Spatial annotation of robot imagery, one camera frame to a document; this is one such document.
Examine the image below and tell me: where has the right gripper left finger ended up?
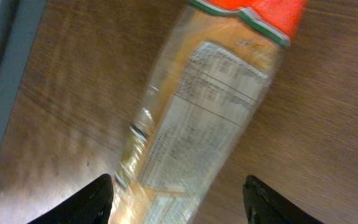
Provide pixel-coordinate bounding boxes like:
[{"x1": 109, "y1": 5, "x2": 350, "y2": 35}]
[{"x1": 29, "y1": 174, "x2": 114, "y2": 224}]

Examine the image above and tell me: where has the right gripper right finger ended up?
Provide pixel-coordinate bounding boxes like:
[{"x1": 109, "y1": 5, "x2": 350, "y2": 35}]
[{"x1": 242, "y1": 175, "x2": 323, "y2": 224}]

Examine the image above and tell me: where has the orange biscuit packet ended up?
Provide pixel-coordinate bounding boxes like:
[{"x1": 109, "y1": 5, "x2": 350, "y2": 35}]
[{"x1": 110, "y1": 0, "x2": 306, "y2": 224}]

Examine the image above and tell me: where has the grey plastic mesh basket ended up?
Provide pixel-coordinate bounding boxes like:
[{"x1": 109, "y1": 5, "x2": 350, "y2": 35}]
[{"x1": 0, "y1": 0, "x2": 47, "y2": 147}]

